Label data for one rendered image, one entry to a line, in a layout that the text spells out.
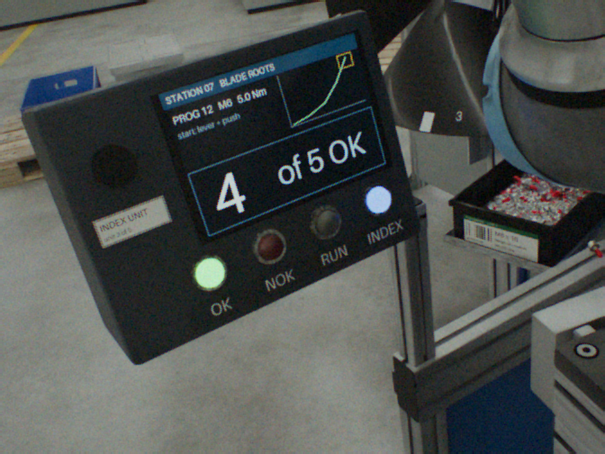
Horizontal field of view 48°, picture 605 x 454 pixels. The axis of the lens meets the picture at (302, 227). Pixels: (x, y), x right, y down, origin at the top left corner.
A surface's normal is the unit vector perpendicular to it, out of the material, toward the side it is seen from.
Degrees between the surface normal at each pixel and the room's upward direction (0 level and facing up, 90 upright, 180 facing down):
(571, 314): 0
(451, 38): 51
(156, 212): 75
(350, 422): 0
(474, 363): 90
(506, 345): 90
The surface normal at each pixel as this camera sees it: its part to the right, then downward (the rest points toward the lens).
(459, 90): -0.18, -0.21
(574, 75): -0.63, 0.22
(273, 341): -0.15, -0.85
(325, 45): 0.44, 0.13
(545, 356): -0.93, 0.29
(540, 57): -0.83, 0.12
